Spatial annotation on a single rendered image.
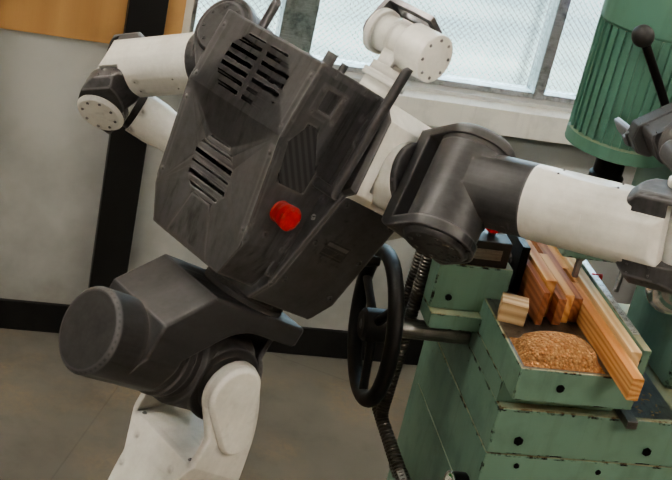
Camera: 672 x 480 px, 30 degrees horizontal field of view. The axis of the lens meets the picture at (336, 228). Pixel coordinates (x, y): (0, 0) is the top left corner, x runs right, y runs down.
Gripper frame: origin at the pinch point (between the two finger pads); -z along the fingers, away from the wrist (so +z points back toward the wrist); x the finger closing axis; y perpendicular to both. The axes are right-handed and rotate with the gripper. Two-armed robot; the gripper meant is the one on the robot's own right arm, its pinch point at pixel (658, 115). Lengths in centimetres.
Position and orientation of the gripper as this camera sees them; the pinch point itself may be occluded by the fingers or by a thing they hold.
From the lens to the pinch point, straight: 191.7
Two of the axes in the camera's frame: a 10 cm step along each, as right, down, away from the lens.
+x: -9.0, 4.2, 0.5
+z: 1.5, 4.3, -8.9
